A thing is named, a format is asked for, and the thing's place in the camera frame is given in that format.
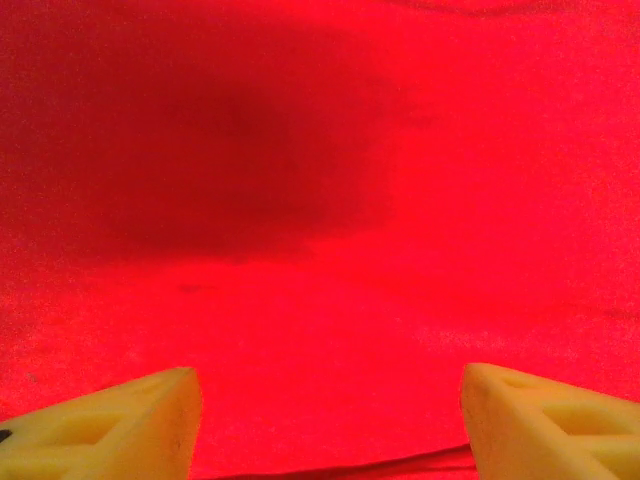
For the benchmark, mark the red t-shirt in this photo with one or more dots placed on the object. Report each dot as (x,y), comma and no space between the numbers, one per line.
(320,200)

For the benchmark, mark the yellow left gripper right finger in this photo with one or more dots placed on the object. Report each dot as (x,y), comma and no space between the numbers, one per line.
(550,430)

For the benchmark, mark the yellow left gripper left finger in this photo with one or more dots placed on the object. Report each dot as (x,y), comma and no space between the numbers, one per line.
(100,430)

